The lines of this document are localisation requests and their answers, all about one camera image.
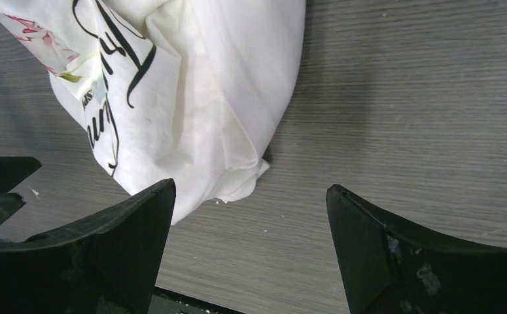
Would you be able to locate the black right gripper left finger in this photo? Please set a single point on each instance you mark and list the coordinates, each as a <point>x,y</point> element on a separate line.
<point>106,262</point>

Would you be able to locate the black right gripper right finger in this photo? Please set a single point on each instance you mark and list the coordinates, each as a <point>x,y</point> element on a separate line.
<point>389,264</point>

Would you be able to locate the white floral t-shirt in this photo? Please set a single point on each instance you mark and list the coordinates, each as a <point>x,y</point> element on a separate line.
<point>186,90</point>

